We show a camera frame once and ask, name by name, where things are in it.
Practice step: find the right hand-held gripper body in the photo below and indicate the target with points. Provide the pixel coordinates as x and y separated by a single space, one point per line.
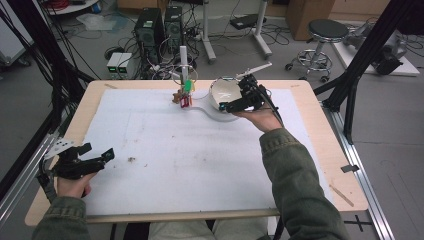
255 98

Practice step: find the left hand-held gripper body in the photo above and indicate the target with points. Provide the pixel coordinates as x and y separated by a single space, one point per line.
71 168

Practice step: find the white bowl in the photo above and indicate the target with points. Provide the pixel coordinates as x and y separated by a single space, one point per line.
222 90

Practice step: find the bunch of coloured key tags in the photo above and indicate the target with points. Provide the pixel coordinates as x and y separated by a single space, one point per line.
186 101

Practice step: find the white stand with post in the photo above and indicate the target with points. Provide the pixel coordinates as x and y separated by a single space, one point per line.
183 56

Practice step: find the person's left hand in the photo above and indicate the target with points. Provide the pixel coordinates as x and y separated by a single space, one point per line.
73 188

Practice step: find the person's right hand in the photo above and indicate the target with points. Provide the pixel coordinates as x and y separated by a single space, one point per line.
263 120

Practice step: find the white desk leg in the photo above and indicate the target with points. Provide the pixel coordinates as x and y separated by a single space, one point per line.
207 36
261 33

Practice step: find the white mat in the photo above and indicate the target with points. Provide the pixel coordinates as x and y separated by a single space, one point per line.
166 173

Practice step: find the flat black box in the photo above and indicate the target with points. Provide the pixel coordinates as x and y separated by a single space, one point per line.
245 21

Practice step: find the white power supply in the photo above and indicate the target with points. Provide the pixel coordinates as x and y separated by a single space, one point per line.
125 65
113 65

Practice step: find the cardboard box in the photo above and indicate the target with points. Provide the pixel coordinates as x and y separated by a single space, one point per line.
308 16

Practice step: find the black round stool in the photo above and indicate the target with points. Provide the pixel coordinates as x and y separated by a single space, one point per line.
325 33

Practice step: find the small black computer tower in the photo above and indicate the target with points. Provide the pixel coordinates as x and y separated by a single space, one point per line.
173 26

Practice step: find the large black computer tower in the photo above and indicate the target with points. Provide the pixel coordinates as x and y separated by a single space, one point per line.
148 30

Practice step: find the grey metal tab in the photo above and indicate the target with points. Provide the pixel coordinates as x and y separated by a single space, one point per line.
350 168

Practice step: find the person's legs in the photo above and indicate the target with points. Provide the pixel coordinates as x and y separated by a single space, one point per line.
206 231

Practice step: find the clear plastic sheet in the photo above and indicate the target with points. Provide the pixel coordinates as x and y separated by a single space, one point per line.
96 22

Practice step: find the white cabinet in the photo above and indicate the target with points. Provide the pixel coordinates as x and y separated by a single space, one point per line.
11 43

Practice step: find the white round table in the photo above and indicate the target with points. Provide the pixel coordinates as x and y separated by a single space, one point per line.
71 7

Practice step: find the white platform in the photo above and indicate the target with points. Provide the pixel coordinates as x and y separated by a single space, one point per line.
406 68

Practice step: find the aluminium rail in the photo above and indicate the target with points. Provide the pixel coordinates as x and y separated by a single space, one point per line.
370 200
20 193

